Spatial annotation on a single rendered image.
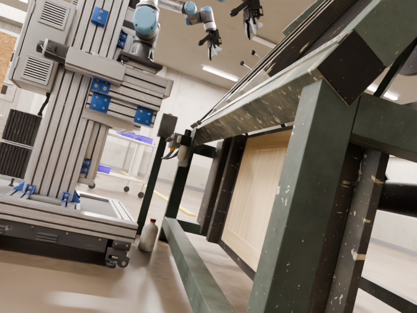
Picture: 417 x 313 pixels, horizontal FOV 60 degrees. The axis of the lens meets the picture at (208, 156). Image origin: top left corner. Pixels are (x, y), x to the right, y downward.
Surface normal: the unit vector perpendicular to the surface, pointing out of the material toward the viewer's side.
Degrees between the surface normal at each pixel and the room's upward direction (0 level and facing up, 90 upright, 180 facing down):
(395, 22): 90
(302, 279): 90
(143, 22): 97
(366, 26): 90
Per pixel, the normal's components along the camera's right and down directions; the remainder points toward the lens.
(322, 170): 0.19, -0.01
